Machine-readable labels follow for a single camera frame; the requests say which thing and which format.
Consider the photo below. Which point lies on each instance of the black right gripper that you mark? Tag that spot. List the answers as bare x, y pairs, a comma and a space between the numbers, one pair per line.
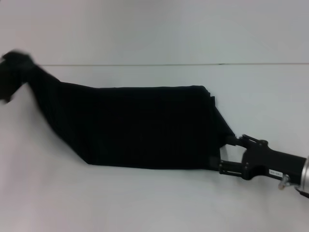
272, 162

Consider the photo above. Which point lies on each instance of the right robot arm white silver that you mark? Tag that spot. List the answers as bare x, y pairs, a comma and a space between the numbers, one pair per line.
304, 174

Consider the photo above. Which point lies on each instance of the black shirt with white print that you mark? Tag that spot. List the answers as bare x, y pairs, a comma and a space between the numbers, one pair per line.
125, 125

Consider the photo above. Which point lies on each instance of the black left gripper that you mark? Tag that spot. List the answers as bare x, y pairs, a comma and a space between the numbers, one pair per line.
9, 77

